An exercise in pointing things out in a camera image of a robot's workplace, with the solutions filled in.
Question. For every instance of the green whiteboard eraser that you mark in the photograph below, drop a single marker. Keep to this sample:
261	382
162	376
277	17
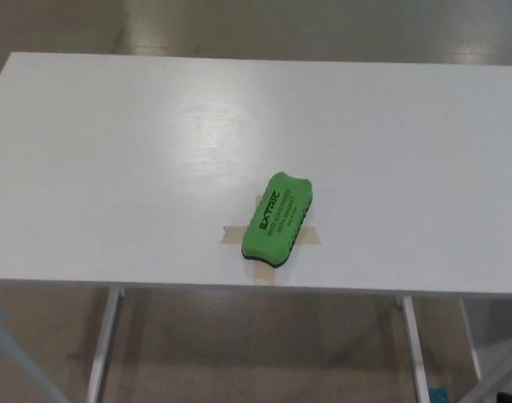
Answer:
277	220

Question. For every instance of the white metal table leg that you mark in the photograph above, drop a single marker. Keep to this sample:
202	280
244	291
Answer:
470	331
106	344
415	348

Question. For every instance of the teal floor object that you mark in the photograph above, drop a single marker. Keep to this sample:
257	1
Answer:
440	394

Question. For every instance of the grey metal frame bar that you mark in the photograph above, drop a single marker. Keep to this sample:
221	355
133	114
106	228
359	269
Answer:
17	357
501	373

